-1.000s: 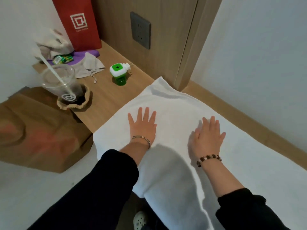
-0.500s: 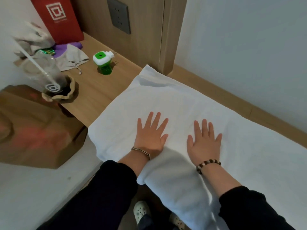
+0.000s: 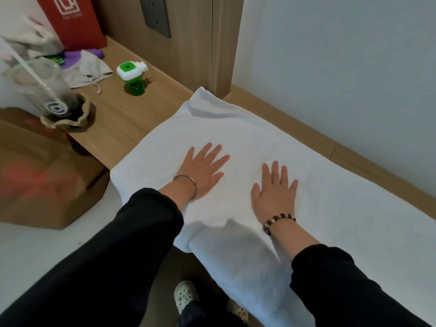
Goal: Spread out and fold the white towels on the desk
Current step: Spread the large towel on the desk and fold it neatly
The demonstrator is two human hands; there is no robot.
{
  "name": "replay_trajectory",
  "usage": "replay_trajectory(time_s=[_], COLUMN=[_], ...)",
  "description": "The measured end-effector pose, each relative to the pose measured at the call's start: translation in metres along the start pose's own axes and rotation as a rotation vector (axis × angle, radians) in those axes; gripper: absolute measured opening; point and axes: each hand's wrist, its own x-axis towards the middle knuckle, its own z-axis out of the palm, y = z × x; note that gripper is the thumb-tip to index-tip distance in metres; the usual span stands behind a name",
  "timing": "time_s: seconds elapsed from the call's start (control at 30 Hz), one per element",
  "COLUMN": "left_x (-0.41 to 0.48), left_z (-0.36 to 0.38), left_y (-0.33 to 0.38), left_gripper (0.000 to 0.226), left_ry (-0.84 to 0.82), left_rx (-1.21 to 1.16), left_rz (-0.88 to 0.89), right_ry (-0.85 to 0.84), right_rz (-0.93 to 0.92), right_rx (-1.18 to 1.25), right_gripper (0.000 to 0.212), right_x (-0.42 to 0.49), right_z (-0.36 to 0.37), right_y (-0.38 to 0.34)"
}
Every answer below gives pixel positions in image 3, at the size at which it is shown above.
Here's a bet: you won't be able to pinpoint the person's left hand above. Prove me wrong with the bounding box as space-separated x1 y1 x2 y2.
174 143 231 201

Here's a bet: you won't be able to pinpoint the person's right hand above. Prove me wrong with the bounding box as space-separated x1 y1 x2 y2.
251 161 298 226

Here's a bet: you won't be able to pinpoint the white towel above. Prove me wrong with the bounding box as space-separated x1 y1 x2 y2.
110 87 436 327

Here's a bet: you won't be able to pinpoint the person's left forearm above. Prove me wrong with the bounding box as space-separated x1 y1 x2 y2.
0 176 198 327

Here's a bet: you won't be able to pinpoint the person's right forearm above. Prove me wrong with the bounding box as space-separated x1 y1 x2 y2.
265 217 433 327

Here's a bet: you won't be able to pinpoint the silver bangle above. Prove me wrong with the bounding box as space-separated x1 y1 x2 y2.
173 174 198 202

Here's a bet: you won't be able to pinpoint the green mosquito repellent plug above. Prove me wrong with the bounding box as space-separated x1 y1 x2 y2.
116 61 152 97

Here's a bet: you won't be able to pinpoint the beige woven cup holder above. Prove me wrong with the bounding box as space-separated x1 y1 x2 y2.
40 93 92 129

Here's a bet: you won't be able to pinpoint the white clog shoe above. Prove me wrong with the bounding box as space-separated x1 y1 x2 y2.
226 299 249 325
174 280 200 315

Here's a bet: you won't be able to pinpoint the person's dark trousers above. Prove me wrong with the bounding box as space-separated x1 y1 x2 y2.
177 300 247 327

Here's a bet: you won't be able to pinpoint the purple flat item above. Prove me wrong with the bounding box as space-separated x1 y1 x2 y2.
61 48 105 70

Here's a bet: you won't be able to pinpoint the brown paper bag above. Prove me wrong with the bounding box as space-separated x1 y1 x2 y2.
0 107 110 230

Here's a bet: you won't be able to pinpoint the clear plastic drink cup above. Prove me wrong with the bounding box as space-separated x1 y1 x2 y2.
5 58 86 124

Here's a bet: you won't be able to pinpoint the red paper bag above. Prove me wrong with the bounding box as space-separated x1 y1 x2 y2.
34 0 108 51

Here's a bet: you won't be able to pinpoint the white drinking straw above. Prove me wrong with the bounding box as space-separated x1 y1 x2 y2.
0 37 63 103

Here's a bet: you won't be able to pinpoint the white plastic bag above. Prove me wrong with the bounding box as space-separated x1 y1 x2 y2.
0 15 65 62

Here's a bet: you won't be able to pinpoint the brown bead bracelet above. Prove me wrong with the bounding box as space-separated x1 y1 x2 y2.
262 214 296 235

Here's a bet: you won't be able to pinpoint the grey drawstring cloth pouch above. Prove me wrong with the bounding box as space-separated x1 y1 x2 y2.
62 50 114 94

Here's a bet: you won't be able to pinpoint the grey wall socket panel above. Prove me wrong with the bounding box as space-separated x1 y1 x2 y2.
139 0 171 39

